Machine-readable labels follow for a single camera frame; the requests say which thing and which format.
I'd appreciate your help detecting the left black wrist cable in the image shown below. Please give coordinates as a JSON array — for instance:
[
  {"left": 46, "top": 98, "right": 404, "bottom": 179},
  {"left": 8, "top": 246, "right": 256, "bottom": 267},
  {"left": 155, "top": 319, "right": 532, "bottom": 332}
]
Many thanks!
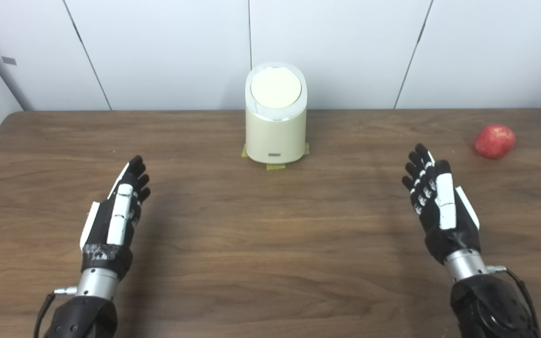
[{"left": 33, "top": 287, "right": 77, "bottom": 338}]

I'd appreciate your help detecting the cream-colored bin body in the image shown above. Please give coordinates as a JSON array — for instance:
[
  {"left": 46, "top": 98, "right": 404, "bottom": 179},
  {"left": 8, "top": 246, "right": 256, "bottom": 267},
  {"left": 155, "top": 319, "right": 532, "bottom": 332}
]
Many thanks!
[{"left": 245, "top": 62, "right": 308, "bottom": 165}]

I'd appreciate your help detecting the round cream bin lid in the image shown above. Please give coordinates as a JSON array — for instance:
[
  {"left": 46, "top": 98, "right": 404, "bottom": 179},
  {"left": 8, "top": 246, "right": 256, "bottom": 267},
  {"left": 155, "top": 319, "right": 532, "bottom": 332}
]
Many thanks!
[{"left": 250, "top": 68, "right": 302, "bottom": 110}]

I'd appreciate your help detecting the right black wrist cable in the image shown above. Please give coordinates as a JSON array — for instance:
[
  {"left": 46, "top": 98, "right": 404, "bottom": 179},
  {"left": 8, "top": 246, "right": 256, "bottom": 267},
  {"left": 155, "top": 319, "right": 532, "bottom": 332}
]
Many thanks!
[{"left": 487, "top": 266, "right": 541, "bottom": 338}]

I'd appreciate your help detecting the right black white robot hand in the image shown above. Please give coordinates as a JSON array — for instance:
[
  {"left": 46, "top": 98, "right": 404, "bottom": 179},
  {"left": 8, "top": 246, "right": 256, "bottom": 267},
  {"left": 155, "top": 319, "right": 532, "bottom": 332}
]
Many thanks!
[{"left": 402, "top": 143, "right": 481, "bottom": 266}]

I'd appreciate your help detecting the red apple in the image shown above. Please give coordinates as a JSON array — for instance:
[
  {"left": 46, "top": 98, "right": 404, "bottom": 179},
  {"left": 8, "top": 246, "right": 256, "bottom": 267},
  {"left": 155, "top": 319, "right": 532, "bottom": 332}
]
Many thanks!
[{"left": 474, "top": 124, "right": 517, "bottom": 159}]

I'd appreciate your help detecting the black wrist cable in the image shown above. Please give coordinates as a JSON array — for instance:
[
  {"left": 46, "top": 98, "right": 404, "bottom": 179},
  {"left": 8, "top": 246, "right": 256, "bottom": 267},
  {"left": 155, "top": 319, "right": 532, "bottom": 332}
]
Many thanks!
[
  {"left": 487, "top": 266, "right": 541, "bottom": 338},
  {"left": 33, "top": 287, "right": 77, "bottom": 338}
]

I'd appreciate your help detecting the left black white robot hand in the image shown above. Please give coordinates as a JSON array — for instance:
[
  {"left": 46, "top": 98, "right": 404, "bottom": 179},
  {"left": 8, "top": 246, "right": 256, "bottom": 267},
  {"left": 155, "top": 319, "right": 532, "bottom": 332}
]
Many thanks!
[{"left": 79, "top": 155, "right": 151, "bottom": 281}]

